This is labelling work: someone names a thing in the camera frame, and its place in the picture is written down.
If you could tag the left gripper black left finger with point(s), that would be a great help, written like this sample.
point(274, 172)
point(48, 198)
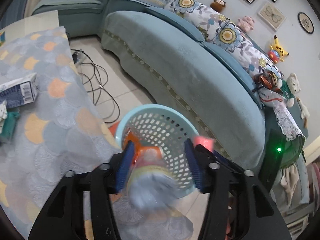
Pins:
point(63, 217)

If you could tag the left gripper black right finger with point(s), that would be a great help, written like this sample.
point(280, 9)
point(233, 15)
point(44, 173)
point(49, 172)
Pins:
point(238, 207)

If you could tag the pink yogurt drink bottle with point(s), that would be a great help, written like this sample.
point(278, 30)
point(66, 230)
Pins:
point(151, 186)

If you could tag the grey scallop pattern tablecloth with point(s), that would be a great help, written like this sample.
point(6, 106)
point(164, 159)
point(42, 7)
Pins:
point(60, 131)

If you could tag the red snack wrapper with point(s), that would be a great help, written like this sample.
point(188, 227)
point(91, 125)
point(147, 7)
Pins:
point(139, 148)

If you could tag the small teal packet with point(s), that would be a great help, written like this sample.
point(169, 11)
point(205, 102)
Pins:
point(9, 126)

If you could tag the blue white milk carton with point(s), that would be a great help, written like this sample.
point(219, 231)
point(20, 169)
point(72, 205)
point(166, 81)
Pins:
point(20, 92)

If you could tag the light blue plastic basket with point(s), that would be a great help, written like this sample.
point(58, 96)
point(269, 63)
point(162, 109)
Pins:
point(161, 126)

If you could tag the white teddy bear plush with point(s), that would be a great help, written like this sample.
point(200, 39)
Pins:
point(290, 88)

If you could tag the yellow pikachu plush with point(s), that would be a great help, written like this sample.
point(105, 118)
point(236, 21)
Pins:
point(276, 52)

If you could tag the teal blue sofa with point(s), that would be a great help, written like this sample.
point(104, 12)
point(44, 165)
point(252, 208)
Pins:
point(170, 58)

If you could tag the colourful puzzle cube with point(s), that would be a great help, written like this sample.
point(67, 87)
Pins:
point(2, 38)

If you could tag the floral long cushion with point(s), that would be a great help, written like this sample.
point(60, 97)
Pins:
point(221, 31)

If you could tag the pink plush toy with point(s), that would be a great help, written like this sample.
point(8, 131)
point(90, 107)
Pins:
point(246, 24)

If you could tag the round black framed picture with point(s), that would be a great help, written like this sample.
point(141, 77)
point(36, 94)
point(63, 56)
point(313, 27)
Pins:
point(305, 22)

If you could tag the brown monkey plush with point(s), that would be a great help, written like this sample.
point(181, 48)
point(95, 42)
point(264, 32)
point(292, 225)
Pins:
point(218, 5)

